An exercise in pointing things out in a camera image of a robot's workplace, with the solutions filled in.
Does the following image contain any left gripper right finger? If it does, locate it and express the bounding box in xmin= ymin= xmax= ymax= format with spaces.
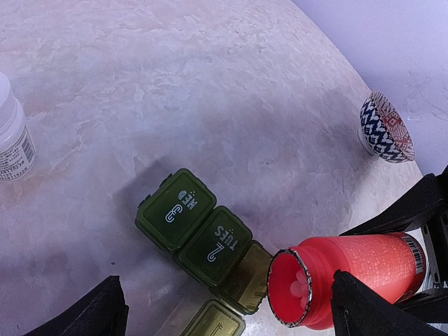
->
xmin=331 ymin=270 xmax=444 ymax=336

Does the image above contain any green weekly pill organizer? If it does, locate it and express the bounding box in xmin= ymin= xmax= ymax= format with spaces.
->
xmin=135 ymin=168 xmax=272 ymax=335

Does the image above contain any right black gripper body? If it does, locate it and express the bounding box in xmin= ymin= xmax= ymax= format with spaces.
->
xmin=421 ymin=209 xmax=447 ymax=291

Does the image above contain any orange pill bottle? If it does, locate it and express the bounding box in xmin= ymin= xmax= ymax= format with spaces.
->
xmin=267 ymin=232 xmax=430 ymax=330

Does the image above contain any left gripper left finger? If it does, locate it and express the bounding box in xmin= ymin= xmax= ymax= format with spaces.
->
xmin=28 ymin=276 xmax=129 ymax=336

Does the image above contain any red patterned bowl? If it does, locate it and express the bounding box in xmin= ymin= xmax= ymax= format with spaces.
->
xmin=358 ymin=90 xmax=415 ymax=164

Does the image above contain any pink pill in bottle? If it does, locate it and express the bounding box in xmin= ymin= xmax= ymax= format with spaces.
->
xmin=290 ymin=271 xmax=308 ymax=298

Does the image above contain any small white pill bottle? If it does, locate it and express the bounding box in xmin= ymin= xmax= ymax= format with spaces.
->
xmin=1 ymin=73 xmax=36 ymax=181

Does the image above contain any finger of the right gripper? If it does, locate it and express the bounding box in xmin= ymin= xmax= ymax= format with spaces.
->
xmin=342 ymin=169 xmax=447 ymax=236
xmin=395 ymin=288 xmax=448 ymax=323

